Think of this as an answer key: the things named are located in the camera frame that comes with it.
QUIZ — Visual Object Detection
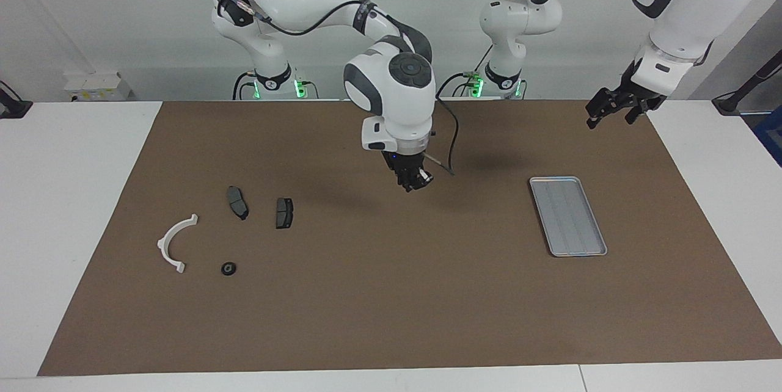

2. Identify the black base cable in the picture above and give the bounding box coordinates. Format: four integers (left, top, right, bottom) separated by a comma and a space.
232, 70, 257, 101
436, 44, 494, 100

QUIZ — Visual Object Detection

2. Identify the long dark brake pad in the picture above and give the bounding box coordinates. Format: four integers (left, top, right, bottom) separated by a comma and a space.
226, 186, 250, 221

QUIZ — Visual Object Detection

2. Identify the black pole stand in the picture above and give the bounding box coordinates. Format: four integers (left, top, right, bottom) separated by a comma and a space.
712, 49, 782, 115

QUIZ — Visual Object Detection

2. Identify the short dark brake pad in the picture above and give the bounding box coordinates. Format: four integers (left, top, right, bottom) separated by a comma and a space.
275, 197, 294, 230

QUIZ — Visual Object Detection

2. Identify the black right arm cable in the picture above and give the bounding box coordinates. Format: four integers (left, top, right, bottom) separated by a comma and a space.
229, 0, 459, 176

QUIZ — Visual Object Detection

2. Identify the white power box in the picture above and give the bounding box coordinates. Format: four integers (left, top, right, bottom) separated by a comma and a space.
64, 72, 133, 102

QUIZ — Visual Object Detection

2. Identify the silver metal tray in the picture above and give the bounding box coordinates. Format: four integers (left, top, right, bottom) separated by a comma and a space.
528, 176, 608, 258

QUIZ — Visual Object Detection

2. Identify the blue bin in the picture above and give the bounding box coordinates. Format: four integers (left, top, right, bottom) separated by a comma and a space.
753, 105, 782, 168

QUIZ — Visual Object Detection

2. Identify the black clamp stand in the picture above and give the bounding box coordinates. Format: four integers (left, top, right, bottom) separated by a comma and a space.
0, 79, 33, 120

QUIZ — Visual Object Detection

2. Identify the white curved plastic bracket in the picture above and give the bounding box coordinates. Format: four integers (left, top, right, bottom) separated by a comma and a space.
157, 214, 199, 274

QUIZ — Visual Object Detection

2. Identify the brown table mat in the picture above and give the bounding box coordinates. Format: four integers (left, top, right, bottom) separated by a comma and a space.
37, 99, 782, 377

